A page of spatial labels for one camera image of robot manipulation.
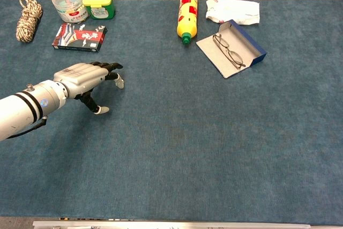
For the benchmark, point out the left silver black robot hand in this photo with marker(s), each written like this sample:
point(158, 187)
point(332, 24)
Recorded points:
point(80, 77)

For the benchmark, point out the black red card box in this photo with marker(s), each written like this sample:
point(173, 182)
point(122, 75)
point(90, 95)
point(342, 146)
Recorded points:
point(80, 37)

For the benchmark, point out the clear plastic clip jar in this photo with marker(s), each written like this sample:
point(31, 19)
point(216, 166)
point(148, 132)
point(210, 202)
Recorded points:
point(69, 5)

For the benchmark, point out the green box yellow lid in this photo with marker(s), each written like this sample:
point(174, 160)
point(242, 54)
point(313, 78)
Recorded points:
point(98, 3)

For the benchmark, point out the blue felt table cloth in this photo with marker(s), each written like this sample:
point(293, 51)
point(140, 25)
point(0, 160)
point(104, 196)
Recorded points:
point(187, 137)

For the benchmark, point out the yellow bottle green cap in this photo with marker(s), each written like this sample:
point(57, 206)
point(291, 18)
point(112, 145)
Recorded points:
point(187, 11)

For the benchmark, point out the open blue glasses case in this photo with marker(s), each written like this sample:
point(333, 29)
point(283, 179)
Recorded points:
point(227, 52)

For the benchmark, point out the thin-framed eyeglasses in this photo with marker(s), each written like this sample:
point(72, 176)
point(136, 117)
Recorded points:
point(229, 51)

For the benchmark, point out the crumpled white plastic bag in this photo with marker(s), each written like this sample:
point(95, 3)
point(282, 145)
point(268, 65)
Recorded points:
point(233, 10)

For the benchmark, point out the silver metal rail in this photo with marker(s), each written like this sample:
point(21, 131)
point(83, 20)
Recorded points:
point(171, 225)

